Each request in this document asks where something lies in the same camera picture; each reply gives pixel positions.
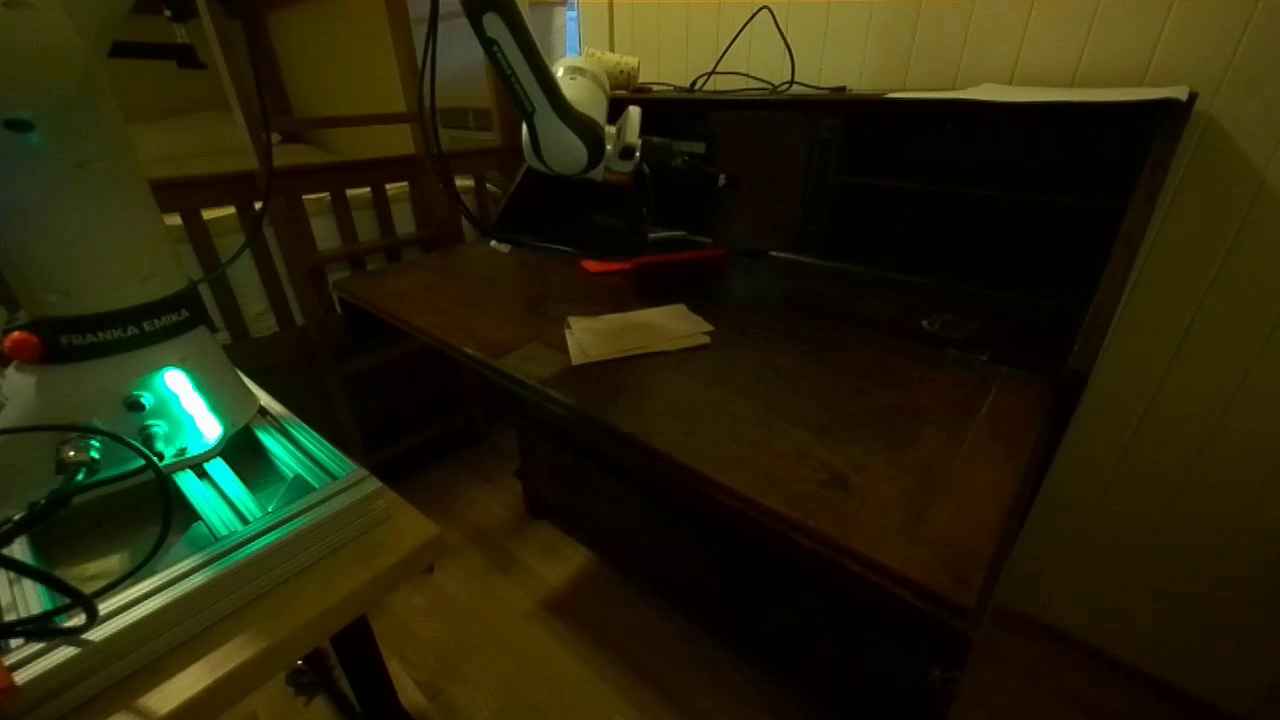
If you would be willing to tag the white paper sheet on cabinet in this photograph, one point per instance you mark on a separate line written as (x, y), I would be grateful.
(1035, 95)

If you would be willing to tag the orange plastic spatula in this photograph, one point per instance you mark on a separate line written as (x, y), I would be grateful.
(650, 263)

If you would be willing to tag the dark wooden secretary desk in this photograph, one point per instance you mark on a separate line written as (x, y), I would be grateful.
(908, 305)

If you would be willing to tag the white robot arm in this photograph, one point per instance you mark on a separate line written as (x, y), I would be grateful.
(112, 334)

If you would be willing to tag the wooden slatted chair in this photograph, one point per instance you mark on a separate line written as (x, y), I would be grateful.
(327, 155)

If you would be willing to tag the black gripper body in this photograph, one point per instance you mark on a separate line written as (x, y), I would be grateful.
(678, 185)

